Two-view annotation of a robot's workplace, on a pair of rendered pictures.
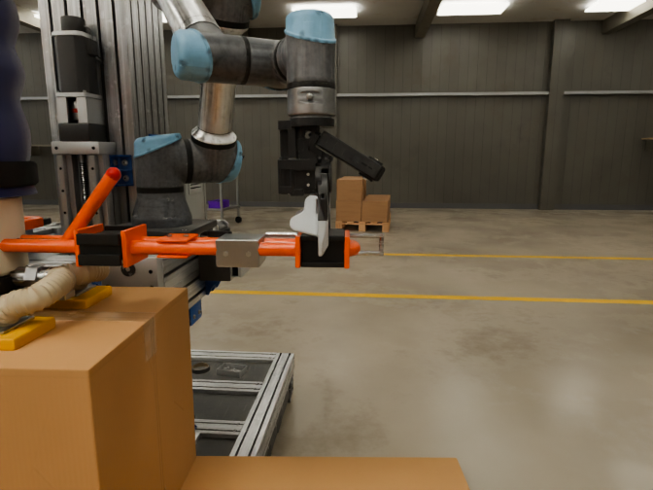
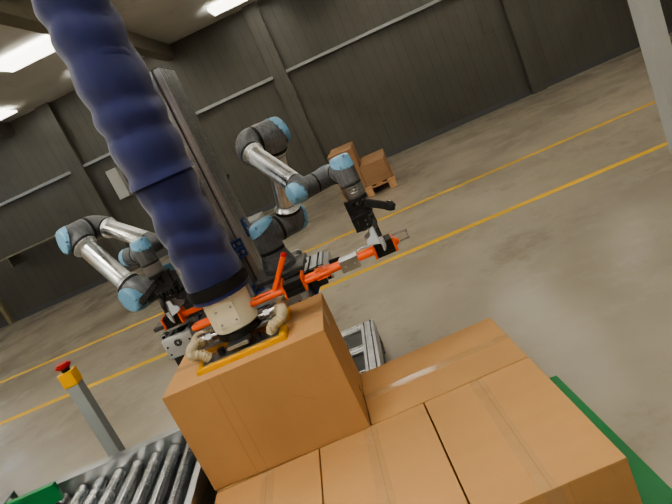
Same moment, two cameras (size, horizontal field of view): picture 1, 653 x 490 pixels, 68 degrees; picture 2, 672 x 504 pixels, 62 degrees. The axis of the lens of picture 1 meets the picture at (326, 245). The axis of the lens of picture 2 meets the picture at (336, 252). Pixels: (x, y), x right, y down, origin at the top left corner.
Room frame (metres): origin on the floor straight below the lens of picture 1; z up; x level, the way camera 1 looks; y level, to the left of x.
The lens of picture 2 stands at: (-1.18, 0.13, 1.61)
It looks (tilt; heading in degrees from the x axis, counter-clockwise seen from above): 14 degrees down; 1
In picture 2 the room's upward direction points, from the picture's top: 25 degrees counter-clockwise
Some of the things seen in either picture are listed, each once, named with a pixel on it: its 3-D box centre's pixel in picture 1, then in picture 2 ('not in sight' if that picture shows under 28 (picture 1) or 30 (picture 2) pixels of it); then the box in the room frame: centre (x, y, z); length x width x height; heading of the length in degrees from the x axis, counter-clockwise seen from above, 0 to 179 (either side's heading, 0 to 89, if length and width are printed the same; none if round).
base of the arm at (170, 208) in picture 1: (161, 205); (276, 258); (1.25, 0.43, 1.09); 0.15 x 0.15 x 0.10
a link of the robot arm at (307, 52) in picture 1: (309, 52); (344, 170); (0.78, 0.03, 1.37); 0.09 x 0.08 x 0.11; 28
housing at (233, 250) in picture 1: (241, 250); (349, 262); (0.78, 0.14, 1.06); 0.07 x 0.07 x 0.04; 87
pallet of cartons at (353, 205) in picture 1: (364, 201); (362, 166); (8.28, -0.67, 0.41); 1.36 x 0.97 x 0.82; 176
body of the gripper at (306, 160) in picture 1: (307, 157); (361, 212); (0.78, 0.03, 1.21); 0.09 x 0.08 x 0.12; 88
